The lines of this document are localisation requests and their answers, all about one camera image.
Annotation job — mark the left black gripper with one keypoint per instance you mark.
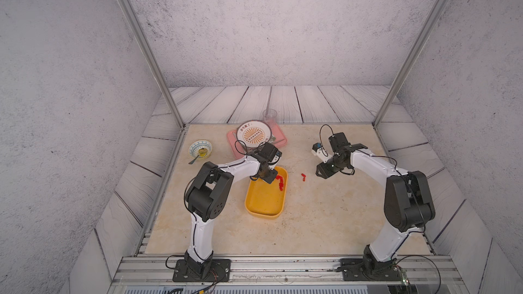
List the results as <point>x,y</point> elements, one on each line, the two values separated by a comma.
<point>270,180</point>

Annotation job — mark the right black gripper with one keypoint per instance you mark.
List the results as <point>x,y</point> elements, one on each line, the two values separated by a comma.
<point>324,173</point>

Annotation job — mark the red sleeve cluster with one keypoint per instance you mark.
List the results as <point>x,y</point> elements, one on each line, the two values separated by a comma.
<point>281,182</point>

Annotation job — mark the yellow plastic storage box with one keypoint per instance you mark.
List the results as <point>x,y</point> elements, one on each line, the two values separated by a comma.
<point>266,200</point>

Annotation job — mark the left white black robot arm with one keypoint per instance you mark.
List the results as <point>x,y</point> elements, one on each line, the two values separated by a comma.
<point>206,195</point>

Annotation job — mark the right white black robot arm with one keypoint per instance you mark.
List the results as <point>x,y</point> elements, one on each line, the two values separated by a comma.
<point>408,203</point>

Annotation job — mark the pink plastic tray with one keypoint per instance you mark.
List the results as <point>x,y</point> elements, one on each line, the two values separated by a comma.
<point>278,139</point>

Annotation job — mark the white plate orange sunburst pattern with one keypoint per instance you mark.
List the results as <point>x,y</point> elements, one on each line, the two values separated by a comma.
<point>253,133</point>

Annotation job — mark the clear plastic cup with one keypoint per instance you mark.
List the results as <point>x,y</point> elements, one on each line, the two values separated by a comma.
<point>269,116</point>

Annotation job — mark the spoon in small bowl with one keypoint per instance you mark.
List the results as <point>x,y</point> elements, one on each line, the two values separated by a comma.
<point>194,160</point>

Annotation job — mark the small patterned bowl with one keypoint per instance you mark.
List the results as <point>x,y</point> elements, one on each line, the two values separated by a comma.
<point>200,149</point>

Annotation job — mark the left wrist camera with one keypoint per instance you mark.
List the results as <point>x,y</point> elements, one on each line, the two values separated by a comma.
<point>274,158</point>

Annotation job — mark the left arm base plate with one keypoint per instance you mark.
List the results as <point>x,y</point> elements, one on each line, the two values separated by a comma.
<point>201,270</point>

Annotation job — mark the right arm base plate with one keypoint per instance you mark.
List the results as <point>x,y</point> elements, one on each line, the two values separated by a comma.
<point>369,270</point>

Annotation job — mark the aluminium front rail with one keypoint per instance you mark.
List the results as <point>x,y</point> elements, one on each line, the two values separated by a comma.
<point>288,274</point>

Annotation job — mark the right aluminium frame post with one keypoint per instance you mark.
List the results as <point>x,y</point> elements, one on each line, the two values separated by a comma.
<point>419,43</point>

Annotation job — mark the aluminium frame post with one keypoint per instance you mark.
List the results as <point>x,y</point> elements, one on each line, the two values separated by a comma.
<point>146,50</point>
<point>419,43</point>

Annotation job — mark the left aluminium frame post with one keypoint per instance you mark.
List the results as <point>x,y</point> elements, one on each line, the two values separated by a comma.
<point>146,50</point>

